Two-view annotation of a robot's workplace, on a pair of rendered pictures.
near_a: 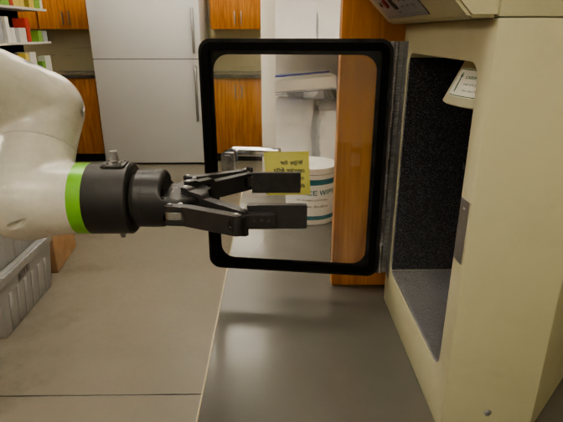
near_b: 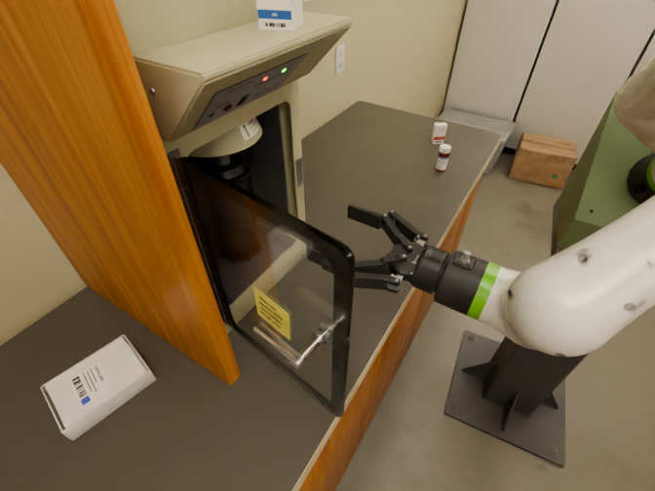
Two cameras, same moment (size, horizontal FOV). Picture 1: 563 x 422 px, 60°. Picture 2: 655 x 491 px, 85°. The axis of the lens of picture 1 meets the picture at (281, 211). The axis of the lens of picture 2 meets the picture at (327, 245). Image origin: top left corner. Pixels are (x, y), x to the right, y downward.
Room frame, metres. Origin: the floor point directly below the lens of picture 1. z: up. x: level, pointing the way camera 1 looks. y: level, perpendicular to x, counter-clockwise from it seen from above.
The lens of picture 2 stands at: (1.03, 0.24, 1.63)
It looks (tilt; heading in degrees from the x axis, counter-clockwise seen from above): 43 degrees down; 213
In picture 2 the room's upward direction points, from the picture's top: straight up
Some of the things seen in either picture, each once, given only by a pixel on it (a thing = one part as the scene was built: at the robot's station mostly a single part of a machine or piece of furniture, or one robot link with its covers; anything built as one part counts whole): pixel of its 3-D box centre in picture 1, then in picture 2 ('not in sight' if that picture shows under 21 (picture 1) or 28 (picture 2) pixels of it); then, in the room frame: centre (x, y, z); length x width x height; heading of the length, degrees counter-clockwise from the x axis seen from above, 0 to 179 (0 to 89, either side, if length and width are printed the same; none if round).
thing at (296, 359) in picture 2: not in sight; (288, 337); (0.83, 0.05, 1.20); 0.10 x 0.05 x 0.03; 83
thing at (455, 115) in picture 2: not in sight; (469, 140); (-2.09, -0.30, 0.17); 0.60 x 0.42 x 0.33; 89
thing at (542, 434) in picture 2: not in sight; (547, 336); (-0.06, 0.53, 0.45); 0.48 x 0.48 x 0.90; 7
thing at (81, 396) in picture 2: not in sight; (100, 383); (1.00, -0.30, 0.96); 0.16 x 0.12 x 0.04; 169
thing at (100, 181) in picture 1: (116, 195); (459, 279); (0.60, 0.21, 1.20); 0.09 x 0.06 x 0.12; 1
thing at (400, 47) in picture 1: (391, 167); (207, 253); (0.77, -0.18, 1.19); 0.03 x 0.02 x 0.39; 1
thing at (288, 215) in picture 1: (276, 216); (364, 216); (0.53, 0.01, 1.20); 0.07 x 0.01 x 0.03; 91
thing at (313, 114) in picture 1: (292, 164); (268, 302); (0.79, -0.02, 1.19); 0.30 x 0.01 x 0.40; 83
